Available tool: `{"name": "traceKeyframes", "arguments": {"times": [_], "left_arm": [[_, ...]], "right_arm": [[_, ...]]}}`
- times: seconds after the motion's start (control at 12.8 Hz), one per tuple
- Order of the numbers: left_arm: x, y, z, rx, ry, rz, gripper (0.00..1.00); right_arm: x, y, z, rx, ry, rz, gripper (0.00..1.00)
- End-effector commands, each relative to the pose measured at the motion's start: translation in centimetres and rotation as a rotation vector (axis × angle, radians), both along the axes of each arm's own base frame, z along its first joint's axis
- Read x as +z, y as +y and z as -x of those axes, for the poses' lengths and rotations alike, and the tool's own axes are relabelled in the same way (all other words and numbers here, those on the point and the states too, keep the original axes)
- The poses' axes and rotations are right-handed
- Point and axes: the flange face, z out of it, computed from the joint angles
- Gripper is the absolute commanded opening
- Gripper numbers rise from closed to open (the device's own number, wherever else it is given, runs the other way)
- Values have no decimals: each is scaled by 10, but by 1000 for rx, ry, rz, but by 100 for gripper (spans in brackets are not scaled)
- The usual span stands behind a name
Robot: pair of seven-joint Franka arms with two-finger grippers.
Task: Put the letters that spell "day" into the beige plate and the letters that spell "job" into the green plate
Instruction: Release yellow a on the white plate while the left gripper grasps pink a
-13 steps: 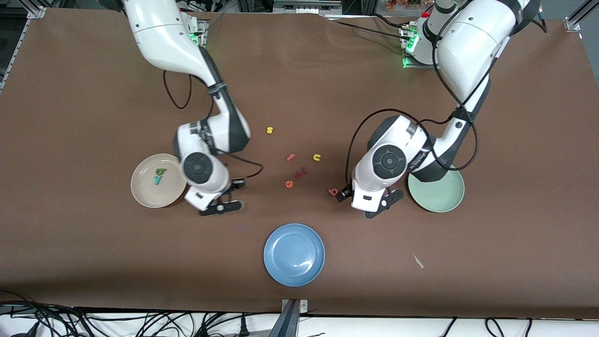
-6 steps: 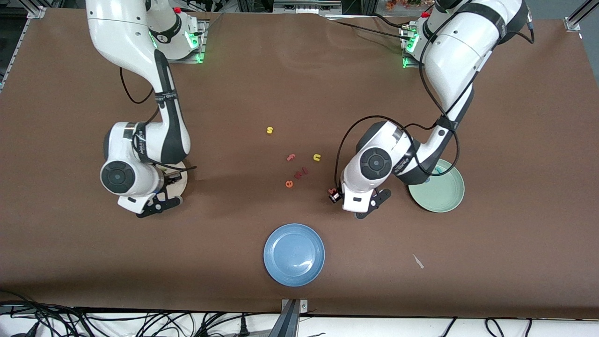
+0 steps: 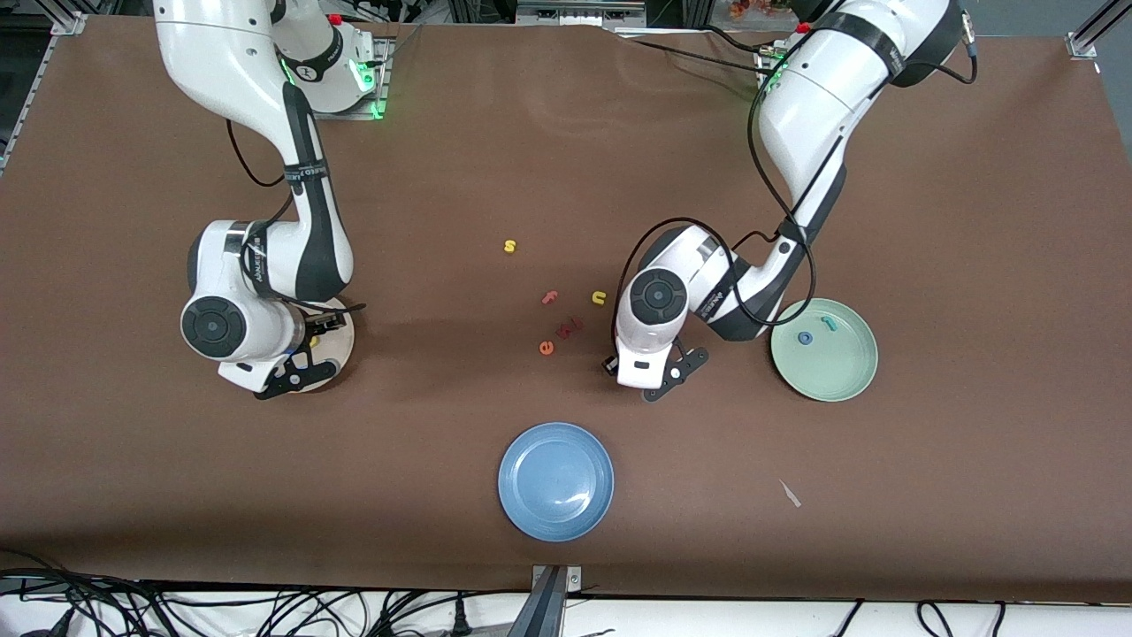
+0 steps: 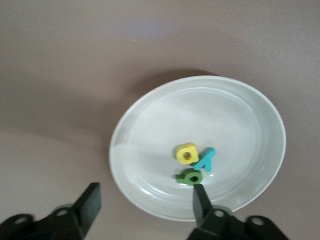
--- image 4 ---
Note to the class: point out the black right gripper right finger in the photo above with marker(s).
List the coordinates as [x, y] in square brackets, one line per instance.
[215, 225]

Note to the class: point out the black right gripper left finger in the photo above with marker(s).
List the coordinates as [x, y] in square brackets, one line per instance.
[85, 212]

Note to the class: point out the green foam letter b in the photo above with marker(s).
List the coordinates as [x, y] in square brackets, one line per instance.
[182, 178]

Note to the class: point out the teal foam letter y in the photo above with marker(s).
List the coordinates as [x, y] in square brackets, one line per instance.
[206, 162]

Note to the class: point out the beige brown plate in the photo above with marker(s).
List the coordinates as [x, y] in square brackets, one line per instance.
[225, 120]

